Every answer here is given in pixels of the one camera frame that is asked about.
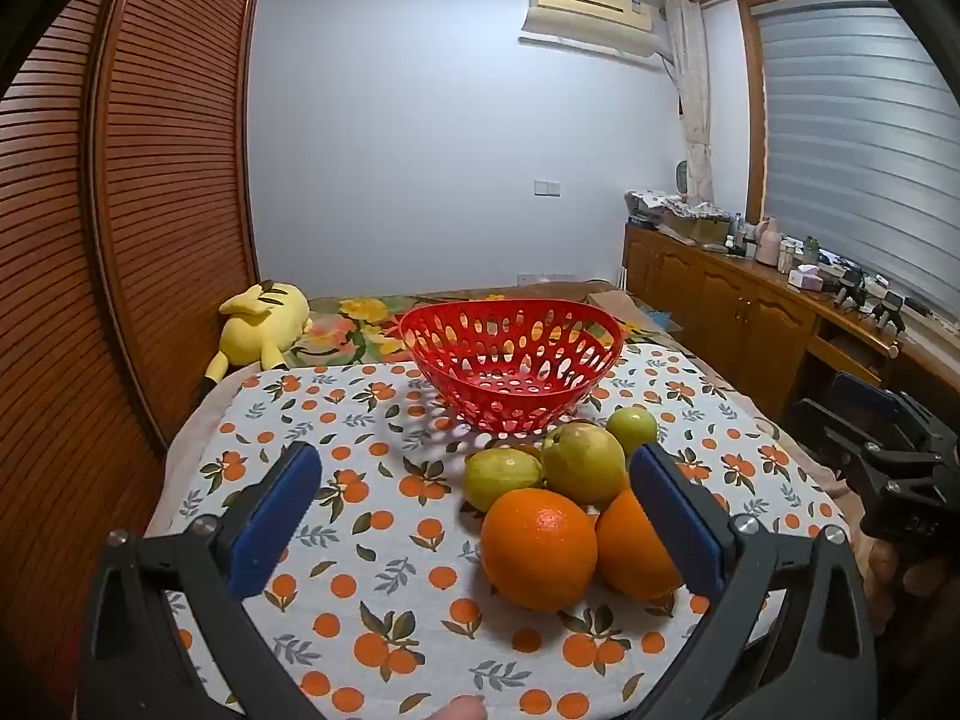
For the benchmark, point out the flat brown cardboard piece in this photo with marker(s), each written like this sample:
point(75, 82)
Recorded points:
point(630, 311)

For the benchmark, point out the white patterned curtain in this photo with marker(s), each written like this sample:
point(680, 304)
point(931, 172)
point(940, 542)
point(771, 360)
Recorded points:
point(691, 90)

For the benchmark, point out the brown louvered wooden wardrobe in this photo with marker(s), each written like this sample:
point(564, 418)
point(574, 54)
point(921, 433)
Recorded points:
point(150, 202)

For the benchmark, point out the white wall switch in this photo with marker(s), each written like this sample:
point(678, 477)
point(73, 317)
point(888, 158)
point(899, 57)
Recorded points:
point(548, 188)

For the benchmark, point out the person's left hand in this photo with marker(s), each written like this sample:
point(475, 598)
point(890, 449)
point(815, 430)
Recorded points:
point(459, 709)

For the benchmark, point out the grey window blind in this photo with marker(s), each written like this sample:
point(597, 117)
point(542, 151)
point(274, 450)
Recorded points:
point(862, 127)

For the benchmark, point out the green apple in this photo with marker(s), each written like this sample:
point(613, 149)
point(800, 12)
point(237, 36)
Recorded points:
point(631, 426)

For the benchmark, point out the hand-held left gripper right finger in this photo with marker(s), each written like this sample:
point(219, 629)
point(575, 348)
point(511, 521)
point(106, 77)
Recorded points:
point(679, 529)

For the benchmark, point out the patterned cloth bundle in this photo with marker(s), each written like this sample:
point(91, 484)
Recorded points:
point(667, 202)

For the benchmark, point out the white wall socket strip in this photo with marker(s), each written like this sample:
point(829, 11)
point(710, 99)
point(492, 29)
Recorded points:
point(545, 278)

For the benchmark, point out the yellow plush toy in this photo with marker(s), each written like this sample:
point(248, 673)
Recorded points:
point(259, 319)

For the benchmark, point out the wall air conditioner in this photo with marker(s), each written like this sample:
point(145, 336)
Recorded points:
point(589, 11)

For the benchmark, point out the pink bottle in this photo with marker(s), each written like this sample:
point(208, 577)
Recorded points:
point(768, 244)

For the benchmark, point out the large orange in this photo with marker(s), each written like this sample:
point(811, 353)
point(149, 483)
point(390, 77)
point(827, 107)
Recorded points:
point(538, 549)
point(634, 547)

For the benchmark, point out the orange-print white tablecloth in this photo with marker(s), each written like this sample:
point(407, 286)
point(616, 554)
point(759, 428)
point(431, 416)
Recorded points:
point(390, 540)

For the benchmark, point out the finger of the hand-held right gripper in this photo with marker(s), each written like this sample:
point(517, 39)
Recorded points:
point(832, 439)
point(862, 394)

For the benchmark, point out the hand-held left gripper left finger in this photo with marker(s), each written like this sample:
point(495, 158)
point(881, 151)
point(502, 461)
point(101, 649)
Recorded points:
point(274, 521)

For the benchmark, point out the pink tissue box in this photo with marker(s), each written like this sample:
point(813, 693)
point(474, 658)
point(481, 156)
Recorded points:
point(806, 279)

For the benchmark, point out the red perforated plastic basket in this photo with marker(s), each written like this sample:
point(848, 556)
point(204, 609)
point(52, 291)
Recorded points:
point(551, 409)

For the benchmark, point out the wooden sideboard cabinet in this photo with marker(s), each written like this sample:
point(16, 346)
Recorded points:
point(735, 315)

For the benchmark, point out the person's right hand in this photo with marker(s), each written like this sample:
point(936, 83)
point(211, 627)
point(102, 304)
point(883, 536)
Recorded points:
point(885, 577)

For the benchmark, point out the cardboard box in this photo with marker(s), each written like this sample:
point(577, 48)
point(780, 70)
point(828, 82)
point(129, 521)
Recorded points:
point(701, 229)

